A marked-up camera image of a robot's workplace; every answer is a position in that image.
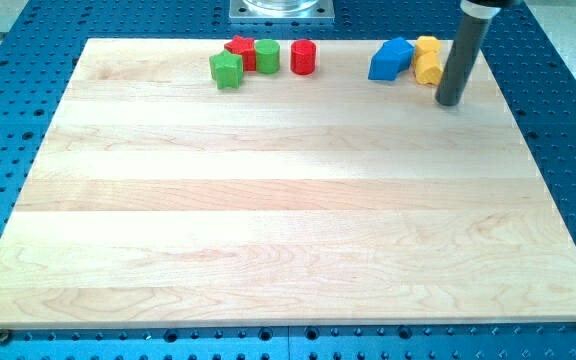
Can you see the blue cube block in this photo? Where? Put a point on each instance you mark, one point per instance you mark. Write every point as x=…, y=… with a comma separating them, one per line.
x=385, y=66

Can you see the blue hexagon block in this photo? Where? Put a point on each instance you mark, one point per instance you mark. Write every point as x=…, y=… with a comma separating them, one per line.
x=400, y=50

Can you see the yellow hexagon block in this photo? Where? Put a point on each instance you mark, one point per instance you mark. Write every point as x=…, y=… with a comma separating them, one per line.
x=424, y=45

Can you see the green star block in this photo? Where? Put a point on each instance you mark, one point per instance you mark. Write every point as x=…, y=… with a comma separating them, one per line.
x=226, y=69

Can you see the red cylinder block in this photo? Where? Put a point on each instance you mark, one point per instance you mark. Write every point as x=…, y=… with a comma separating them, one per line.
x=303, y=57

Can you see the wooden board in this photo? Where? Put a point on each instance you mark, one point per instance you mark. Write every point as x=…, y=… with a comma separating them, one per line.
x=159, y=200

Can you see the green cylinder block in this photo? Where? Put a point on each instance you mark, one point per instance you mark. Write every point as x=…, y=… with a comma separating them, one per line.
x=267, y=53

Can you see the red star block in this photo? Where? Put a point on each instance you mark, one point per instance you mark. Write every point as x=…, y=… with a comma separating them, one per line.
x=245, y=47

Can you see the yellow block front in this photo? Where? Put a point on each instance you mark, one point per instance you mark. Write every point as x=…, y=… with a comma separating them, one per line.
x=427, y=69

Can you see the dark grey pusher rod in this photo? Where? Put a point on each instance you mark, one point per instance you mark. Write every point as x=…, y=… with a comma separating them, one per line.
x=474, y=25

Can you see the left board screw clamp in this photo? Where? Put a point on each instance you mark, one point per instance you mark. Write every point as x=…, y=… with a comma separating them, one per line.
x=5, y=336

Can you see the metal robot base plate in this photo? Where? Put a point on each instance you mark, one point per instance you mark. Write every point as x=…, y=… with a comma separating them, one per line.
x=281, y=10

